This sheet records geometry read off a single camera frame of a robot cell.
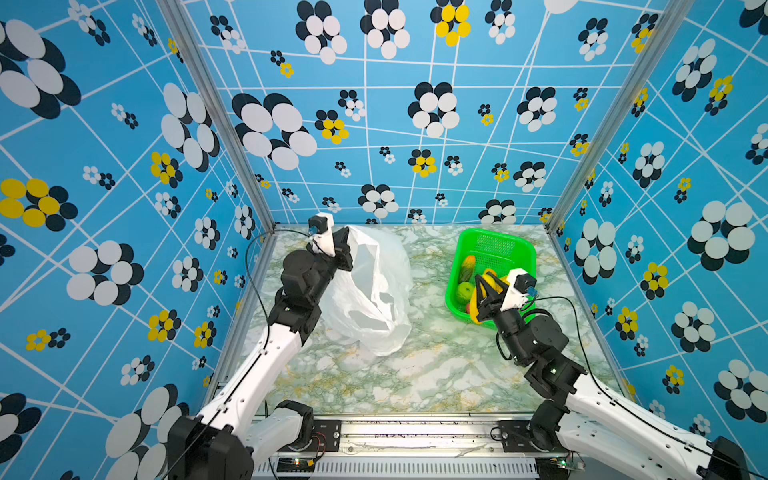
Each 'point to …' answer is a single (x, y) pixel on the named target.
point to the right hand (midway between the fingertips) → (485, 277)
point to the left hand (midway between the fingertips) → (348, 228)
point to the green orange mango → (467, 269)
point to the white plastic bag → (368, 305)
